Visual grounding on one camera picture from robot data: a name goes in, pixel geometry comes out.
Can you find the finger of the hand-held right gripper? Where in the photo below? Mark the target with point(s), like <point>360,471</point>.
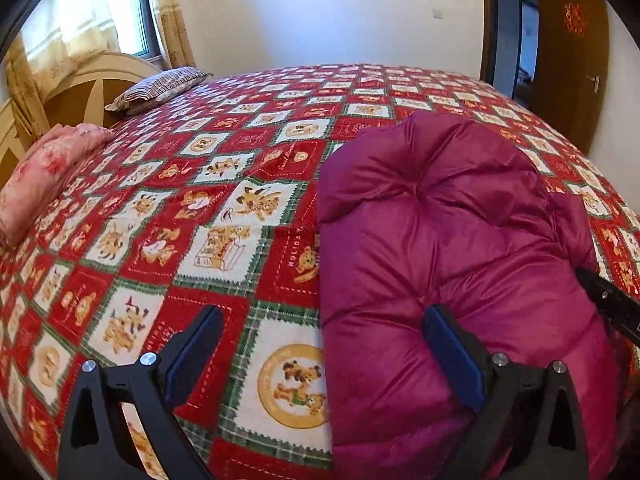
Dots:
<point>610,305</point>

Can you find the window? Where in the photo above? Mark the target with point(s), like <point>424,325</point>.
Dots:
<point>131,10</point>

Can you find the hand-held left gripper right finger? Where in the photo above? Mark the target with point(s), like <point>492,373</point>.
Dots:
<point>455,355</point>

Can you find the brown wooden door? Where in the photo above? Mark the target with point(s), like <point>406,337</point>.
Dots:
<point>565,85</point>

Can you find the beige wooden headboard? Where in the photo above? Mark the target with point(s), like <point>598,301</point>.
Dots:
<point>85,80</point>

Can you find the tan curtain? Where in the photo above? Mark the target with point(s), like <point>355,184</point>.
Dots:
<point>175,20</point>

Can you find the striped pillow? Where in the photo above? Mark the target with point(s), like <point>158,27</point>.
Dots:
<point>155,87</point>

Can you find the wall switch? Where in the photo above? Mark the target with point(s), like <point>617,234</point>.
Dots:
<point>438,14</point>

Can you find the red door decoration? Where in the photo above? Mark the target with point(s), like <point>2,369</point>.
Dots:
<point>575,19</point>

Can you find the white sheer curtain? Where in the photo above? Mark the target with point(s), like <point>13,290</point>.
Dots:
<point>70,15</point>

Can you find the red printed bed blanket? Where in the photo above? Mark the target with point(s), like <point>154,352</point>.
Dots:
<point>200,170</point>

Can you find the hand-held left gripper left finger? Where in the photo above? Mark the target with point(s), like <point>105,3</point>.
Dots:
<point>195,355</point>

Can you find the magenta down jacket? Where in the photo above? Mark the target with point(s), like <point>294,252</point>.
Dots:
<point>425,235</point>

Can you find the pink floral pillow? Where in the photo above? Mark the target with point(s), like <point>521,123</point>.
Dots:
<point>40,175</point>

